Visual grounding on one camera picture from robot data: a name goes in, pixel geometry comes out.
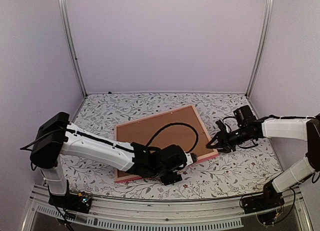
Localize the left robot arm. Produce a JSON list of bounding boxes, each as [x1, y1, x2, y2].
[[21, 112, 198, 208]]

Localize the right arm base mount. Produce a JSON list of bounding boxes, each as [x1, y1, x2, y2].
[[239, 194, 285, 214]]

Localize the pink wooden picture frame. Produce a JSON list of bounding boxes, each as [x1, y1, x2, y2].
[[113, 104, 220, 184]]

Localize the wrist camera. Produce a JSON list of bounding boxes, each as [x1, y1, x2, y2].
[[159, 144, 187, 171], [233, 105, 257, 128]]

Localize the right aluminium corner post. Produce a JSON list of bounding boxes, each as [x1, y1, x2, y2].
[[245, 0, 274, 99]]

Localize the brown fibreboard backing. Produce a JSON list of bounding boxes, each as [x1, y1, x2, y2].
[[116, 107, 217, 179]]

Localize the left aluminium corner post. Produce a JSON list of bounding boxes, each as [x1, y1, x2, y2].
[[58, 0, 88, 99]]

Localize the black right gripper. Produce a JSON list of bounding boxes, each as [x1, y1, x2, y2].
[[206, 125, 254, 154]]

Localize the aluminium corner post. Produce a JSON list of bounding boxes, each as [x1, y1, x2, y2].
[[58, 0, 88, 99], [245, 0, 274, 99]]

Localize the aluminium front rail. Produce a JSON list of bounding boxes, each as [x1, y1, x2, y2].
[[21, 185, 313, 231]]

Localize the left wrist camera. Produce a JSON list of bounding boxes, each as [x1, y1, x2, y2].
[[159, 144, 187, 171]]

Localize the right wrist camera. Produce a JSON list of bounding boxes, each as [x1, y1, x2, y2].
[[233, 105, 257, 128]]

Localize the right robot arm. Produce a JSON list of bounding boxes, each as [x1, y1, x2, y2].
[[206, 110, 320, 209]]

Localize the perforated metal strip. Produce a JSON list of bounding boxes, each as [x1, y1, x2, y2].
[[34, 203, 244, 229]]

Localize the floral patterned table cover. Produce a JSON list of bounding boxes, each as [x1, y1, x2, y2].
[[61, 93, 282, 200]]

